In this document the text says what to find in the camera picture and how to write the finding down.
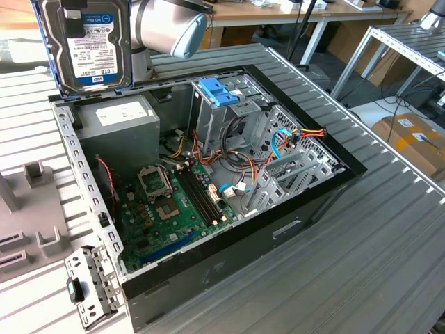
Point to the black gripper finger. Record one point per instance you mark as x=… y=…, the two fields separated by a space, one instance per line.
x=74 y=28

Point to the hard disk blue carrier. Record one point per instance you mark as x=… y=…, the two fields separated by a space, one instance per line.
x=94 y=52

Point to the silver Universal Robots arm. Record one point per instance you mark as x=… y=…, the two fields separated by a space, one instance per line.
x=163 y=28

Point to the grey metal disk bay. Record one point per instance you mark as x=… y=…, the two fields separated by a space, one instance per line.
x=267 y=195

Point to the grey power supply unit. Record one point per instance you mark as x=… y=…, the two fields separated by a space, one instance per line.
x=118 y=139

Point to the blue plastic bay latch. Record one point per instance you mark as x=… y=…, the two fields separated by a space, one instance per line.
x=215 y=90

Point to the grey metal drive cage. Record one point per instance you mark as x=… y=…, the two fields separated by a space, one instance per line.
x=212 y=125

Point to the grey parts rack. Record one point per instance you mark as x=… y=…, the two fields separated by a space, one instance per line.
x=34 y=215

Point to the CPU socket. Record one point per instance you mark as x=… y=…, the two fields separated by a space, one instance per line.
x=167 y=209

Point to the long wooden desk white legs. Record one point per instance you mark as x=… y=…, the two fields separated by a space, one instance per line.
x=278 y=12

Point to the black RAM slot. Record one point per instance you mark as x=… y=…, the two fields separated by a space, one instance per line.
x=196 y=196
x=206 y=191

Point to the green motherboard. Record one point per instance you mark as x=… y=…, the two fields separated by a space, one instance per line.
x=160 y=236

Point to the black stand pole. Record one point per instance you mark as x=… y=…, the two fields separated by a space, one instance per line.
x=306 y=21

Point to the blue expansion slot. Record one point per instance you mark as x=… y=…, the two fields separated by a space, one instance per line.
x=167 y=248

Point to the black latch teal sticker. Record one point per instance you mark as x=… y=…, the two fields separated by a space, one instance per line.
x=72 y=290

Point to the black open PC case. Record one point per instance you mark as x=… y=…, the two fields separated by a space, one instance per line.
x=243 y=250

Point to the cardboard box white labels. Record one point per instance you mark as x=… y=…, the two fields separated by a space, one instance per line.
x=410 y=146

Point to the black electronic box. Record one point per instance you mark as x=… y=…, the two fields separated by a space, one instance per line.
x=427 y=99

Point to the aluminium frame slat table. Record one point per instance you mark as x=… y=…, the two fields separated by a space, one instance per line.
x=400 y=38

